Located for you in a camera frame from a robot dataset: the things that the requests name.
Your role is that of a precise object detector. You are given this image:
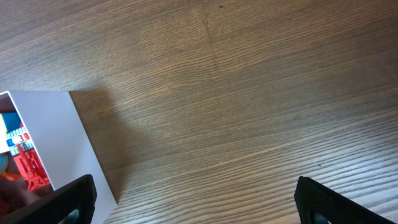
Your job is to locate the white box pink inside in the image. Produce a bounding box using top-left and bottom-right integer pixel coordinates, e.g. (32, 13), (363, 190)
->
(1, 91), (116, 223)

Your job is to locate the red toy truck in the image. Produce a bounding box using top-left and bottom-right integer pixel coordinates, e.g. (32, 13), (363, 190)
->
(6, 123), (50, 192)

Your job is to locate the yellow duck toy blue hat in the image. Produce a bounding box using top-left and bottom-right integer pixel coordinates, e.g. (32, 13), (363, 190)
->
(1, 153), (22, 181)

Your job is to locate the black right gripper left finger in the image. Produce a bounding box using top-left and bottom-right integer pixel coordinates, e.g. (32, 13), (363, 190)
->
(1, 174), (97, 224)

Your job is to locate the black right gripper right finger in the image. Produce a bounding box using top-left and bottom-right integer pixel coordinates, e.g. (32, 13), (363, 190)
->
(294, 176), (394, 224)

